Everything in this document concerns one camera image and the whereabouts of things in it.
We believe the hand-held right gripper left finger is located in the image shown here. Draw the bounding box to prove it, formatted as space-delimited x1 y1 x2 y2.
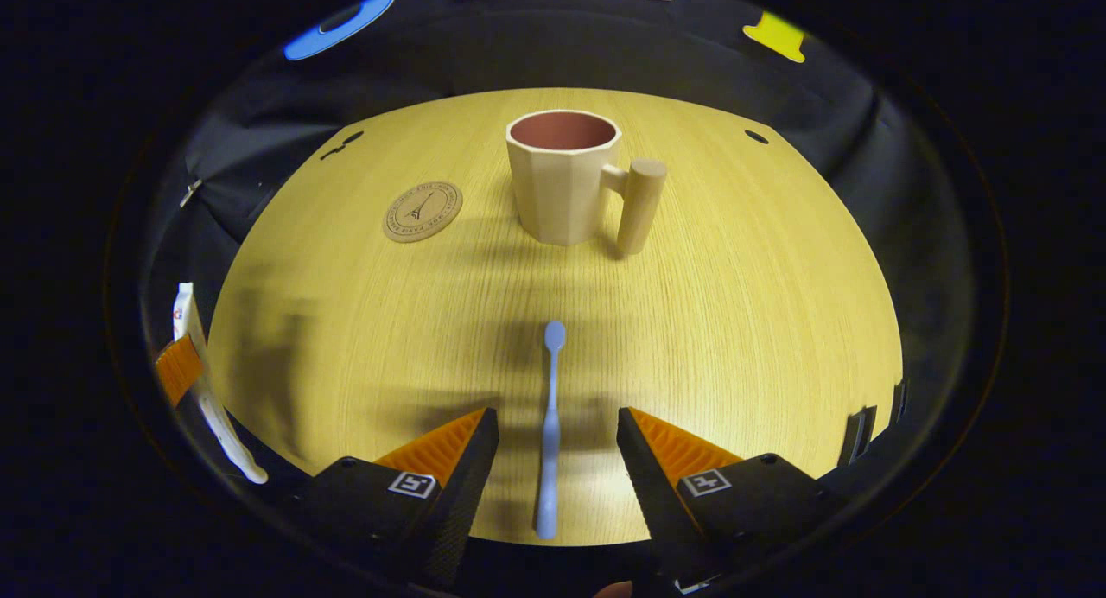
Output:
298 407 500 592

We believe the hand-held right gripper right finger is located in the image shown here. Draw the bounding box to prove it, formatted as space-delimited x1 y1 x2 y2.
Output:
616 407 843 592

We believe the white toothpaste tube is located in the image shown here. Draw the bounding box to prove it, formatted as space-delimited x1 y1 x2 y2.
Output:
171 283 270 485

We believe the light blue toothbrush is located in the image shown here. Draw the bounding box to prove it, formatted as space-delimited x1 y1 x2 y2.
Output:
535 321 567 540

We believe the round cork coaster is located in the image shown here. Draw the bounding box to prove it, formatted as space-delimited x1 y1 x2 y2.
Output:
383 181 464 244

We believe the beige cup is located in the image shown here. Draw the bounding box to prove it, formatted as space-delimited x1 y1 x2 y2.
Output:
505 110 668 257

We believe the black backdrop cloth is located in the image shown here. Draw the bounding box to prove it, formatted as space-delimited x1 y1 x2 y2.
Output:
138 0 982 512

